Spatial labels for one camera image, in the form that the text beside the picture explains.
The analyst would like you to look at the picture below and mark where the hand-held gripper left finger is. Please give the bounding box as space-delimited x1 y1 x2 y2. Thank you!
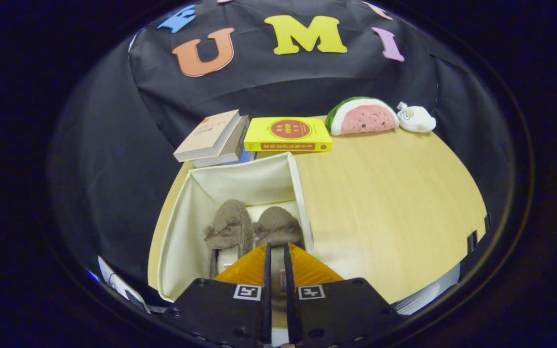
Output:
162 243 272 348

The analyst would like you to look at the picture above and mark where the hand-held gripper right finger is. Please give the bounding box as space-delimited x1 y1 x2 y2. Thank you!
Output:
283 243 405 348

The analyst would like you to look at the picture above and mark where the brown shoe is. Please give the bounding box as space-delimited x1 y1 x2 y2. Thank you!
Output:
205 200 254 280
253 206 305 249

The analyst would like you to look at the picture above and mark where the cream fabric storage box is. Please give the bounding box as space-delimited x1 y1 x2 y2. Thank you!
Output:
157 152 314 303

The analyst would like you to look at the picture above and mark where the grey book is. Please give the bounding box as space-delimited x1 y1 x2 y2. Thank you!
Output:
192 115 250 168

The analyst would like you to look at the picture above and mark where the white and black object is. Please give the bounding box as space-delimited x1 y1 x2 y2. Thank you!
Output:
97 256 152 315

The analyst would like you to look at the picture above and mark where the yellow book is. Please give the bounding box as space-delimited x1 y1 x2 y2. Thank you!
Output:
243 116 333 153

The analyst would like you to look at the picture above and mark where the beige book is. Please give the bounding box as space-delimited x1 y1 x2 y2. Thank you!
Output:
173 110 241 162

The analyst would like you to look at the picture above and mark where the watermelon plush toy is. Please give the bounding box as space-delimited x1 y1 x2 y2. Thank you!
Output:
325 96 399 136

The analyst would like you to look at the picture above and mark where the black backdrop cloth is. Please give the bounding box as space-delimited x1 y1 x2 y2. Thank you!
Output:
49 0 516 300

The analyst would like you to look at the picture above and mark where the white plush toy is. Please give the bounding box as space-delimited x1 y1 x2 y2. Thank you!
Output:
396 101 437 133

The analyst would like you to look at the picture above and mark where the black table edge bracket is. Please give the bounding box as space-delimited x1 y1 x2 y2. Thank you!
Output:
467 215 491 253

